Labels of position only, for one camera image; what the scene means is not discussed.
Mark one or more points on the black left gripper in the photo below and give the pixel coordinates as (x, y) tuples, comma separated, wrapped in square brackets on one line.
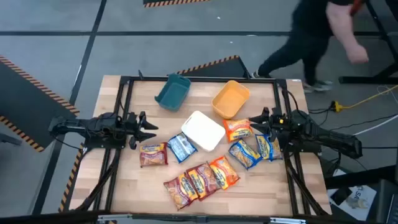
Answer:
[(131, 126)]

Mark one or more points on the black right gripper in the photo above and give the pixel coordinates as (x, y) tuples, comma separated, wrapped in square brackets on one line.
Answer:
[(277, 123)]

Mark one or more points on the red Maruchan noodle packet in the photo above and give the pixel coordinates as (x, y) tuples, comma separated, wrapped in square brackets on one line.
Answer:
[(181, 190), (202, 181), (153, 154)]

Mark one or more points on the orange Maruchan noodle packet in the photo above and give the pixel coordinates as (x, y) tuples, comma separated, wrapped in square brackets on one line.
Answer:
[(237, 130), (224, 173)]

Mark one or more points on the blue Maruchan noodle packet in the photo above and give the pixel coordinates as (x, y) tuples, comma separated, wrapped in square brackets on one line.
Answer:
[(245, 154), (267, 147)]

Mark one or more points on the blue noodle packet silver back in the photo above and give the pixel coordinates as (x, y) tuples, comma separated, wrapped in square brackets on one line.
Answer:
[(182, 147)]

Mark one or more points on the orange plastic bin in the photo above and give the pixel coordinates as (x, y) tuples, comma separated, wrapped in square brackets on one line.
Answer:
[(230, 99)]

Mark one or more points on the white plastic bin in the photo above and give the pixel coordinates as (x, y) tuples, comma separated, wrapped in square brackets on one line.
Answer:
[(203, 130)]

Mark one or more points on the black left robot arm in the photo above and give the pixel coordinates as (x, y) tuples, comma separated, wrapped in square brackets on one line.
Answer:
[(77, 126)]

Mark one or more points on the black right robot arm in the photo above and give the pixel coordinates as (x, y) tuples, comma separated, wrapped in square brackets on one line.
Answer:
[(326, 133)]

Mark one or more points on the teal plastic bin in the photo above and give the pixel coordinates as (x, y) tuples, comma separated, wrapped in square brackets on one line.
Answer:
[(173, 93)]

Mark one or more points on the black hazard-striped ramp mat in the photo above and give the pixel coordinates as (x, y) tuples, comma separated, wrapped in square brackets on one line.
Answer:
[(224, 69)]

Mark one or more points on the black beam with silver brackets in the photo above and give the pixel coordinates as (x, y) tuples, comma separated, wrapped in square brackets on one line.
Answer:
[(199, 218)]

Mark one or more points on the person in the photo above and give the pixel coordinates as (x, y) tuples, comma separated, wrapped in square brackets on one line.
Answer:
[(308, 28)]

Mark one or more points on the person's hand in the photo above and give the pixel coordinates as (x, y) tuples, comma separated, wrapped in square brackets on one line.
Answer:
[(357, 54)]

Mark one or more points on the printed white paper sheet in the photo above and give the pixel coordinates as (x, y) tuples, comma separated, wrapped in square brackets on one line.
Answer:
[(360, 202)]

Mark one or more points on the large black hazard-striped mat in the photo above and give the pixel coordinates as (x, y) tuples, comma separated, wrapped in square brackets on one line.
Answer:
[(21, 99)]

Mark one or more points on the small hazard-striped mat edge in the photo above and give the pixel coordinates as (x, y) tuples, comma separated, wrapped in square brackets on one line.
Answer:
[(174, 2)]

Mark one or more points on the dark grey bar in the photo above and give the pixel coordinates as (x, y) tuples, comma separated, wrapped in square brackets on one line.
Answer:
[(9, 139)]

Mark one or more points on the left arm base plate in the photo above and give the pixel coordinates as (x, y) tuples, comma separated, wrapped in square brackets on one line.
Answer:
[(104, 143)]

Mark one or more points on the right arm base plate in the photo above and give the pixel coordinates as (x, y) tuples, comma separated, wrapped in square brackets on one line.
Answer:
[(306, 148)]

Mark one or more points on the black aluminium table frame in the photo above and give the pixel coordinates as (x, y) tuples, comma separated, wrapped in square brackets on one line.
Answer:
[(202, 79)]

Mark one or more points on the black desk leg frame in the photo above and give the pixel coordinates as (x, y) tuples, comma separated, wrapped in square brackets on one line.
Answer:
[(376, 76)]

